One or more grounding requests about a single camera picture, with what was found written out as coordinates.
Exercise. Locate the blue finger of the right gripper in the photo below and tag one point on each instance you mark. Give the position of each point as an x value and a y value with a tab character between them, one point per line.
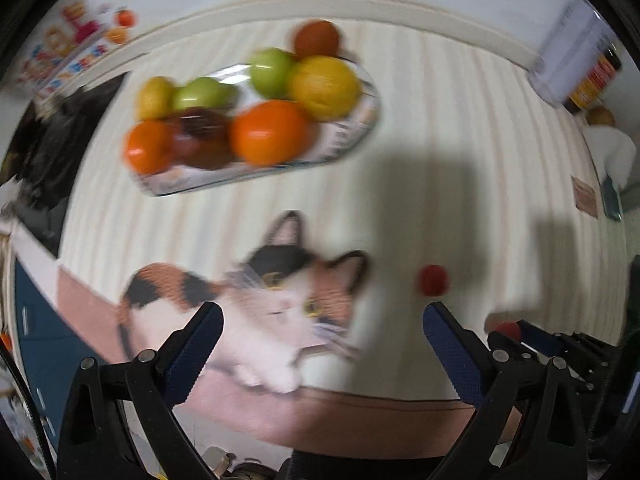
542	342

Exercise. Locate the dark red-orange fruit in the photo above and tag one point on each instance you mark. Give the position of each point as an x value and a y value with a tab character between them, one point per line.
317	38

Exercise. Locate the orange tangerine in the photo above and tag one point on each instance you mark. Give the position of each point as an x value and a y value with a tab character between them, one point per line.
271	133
149	147

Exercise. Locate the silver gas canister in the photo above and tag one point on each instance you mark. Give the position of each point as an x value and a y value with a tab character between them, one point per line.
572	48

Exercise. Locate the calico cat shaped mat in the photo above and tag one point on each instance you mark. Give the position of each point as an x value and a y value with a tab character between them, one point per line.
281	302

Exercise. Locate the floral oval ceramic plate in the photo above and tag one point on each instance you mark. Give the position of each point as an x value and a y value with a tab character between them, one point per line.
334	140

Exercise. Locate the red cherry tomato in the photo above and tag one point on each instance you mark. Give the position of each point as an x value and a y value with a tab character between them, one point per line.
509	329
433	280

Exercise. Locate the black gas stove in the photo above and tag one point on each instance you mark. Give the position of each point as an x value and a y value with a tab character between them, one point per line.
44	157

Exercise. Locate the tissue pack with tissue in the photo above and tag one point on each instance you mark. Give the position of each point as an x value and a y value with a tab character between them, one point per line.
613	154

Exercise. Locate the small brown card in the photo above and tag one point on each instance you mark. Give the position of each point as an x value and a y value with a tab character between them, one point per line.
585	198

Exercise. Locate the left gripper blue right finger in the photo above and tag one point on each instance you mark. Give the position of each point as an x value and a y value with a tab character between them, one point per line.
459	351

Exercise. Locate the large yellow orange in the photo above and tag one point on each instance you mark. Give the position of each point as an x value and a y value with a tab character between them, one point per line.
327	88

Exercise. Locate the dark soy sauce bottle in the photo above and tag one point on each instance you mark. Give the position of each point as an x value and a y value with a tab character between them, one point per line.
600	75

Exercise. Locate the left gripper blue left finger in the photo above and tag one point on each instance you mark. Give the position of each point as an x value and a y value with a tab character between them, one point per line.
186	351

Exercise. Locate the brown red apple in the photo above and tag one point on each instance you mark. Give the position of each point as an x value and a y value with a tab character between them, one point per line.
202	138

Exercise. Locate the blue kitchen cabinet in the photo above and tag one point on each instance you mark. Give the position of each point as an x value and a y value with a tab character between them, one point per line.
50	351

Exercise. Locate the colourful wall sticker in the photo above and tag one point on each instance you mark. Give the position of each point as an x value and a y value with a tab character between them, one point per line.
72	37

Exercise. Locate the green apple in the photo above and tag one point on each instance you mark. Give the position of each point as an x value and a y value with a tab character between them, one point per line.
269	72
203	92

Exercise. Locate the small yellow lemon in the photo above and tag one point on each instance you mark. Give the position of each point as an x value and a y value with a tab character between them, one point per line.
154	99

